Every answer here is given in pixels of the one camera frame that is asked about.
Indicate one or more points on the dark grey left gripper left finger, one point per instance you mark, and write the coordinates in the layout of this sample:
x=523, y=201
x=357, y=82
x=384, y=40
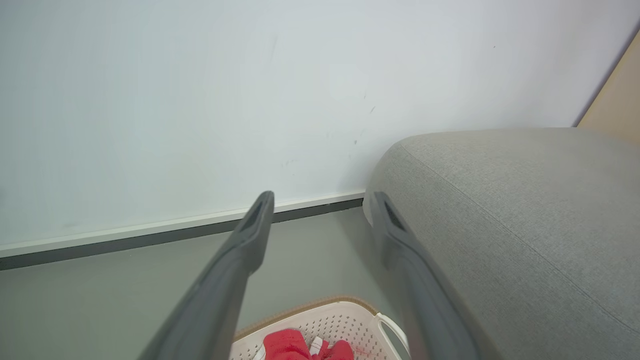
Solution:
x=220, y=295

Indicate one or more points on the red white-striped garment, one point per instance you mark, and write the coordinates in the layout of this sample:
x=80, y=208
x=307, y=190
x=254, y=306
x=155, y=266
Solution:
x=285, y=346

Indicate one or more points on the beige wooden panel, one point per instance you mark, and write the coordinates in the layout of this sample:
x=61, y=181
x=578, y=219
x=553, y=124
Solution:
x=620, y=100

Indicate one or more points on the white perforated laundry basket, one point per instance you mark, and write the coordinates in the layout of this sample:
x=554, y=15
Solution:
x=345, y=322

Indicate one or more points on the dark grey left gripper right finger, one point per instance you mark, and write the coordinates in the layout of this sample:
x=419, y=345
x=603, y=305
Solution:
x=425, y=300

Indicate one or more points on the white wall baseboard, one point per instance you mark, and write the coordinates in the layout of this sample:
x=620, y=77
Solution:
x=150, y=229

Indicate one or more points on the grey fabric sofa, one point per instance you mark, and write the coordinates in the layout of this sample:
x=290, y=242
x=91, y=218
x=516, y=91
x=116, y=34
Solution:
x=525, y=225

